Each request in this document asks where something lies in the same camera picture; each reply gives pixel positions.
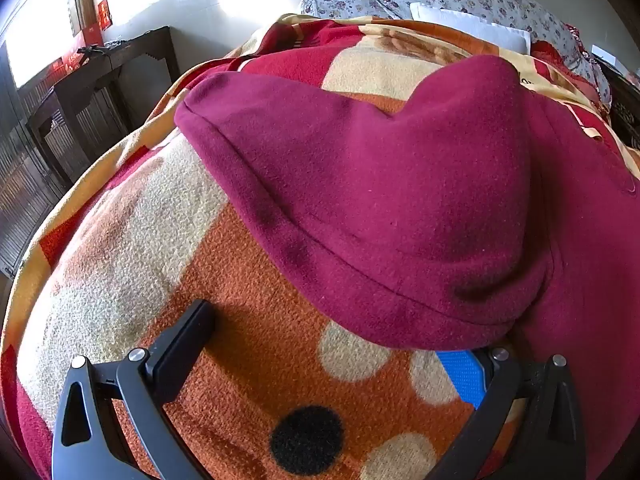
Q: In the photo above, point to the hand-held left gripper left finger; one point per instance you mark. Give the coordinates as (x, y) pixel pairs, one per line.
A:
(186, 334)

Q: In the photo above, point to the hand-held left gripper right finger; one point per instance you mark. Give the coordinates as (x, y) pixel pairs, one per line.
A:
(462, 375)

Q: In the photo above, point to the maroon fleece garment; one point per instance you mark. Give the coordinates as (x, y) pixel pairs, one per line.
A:
(375, 185)

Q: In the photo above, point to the orange red printed blanket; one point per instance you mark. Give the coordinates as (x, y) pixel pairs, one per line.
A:
(250, 335)

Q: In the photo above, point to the dark wooden cabinet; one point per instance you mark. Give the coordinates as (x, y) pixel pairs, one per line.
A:
(20, 170)

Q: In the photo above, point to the dark wooden table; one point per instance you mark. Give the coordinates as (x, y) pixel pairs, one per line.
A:
(100, 67)

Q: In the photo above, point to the carved dark wooden headboard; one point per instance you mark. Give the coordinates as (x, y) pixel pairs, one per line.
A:
(625, 95)

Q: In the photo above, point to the red paper decoration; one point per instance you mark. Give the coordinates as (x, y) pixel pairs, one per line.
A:
(103, 12)

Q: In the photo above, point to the bright window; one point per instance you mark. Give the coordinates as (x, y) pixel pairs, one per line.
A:
(40, 20)

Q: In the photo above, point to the white pillow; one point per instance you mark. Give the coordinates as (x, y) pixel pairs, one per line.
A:
(470, 22)

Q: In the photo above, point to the small floral pillow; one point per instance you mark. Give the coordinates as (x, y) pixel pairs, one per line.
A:
(340, 0)

